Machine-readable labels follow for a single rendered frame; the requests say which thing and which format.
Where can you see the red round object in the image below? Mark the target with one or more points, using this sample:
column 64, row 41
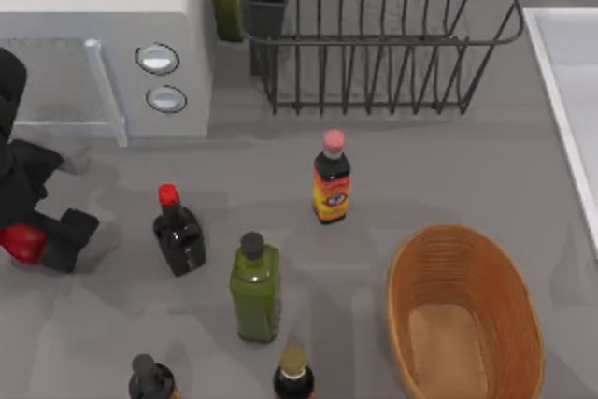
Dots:
column 21, row 242

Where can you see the black bottle with red cap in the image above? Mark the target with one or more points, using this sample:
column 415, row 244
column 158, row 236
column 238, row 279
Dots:
column 180, row 240

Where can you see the small silver microwave knob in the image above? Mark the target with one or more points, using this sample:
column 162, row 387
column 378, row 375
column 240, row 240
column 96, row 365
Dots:
column 166, row 99

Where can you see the black bottle with grey cap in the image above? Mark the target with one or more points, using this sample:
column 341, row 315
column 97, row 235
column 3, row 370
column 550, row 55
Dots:
column 152, row 380

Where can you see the large silver microwave knob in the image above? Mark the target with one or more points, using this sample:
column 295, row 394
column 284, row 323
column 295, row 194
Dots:
column 157, row 59

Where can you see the green bottle with black cap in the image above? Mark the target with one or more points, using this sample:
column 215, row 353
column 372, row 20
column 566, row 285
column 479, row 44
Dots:
column 254, row 291

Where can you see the dark bottle with pink cap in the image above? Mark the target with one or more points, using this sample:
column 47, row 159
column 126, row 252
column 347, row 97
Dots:
column 331, row 184

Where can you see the dark bottle with olive cap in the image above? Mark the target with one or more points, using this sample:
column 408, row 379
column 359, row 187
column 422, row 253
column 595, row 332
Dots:
column 293, row 378

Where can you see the brown wicker basket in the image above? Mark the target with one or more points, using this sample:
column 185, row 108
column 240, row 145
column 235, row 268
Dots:
column 462, row 315

